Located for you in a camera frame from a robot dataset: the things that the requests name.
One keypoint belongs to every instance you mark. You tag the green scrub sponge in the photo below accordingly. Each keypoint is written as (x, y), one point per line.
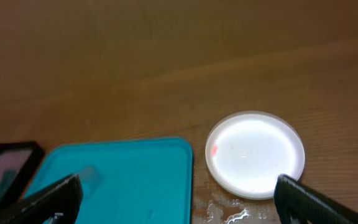
(6, 180)

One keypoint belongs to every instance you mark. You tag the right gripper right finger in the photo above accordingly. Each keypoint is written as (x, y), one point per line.
(297, 203)

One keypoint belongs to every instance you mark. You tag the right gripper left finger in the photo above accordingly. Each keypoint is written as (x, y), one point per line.
(61, 199)

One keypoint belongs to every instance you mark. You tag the white plate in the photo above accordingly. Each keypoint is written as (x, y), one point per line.
(247, 151)

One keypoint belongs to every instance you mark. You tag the black water tray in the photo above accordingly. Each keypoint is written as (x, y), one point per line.
(18, 163)

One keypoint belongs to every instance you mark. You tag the teal plastic tray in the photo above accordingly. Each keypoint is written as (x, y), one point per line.
(144, 181)

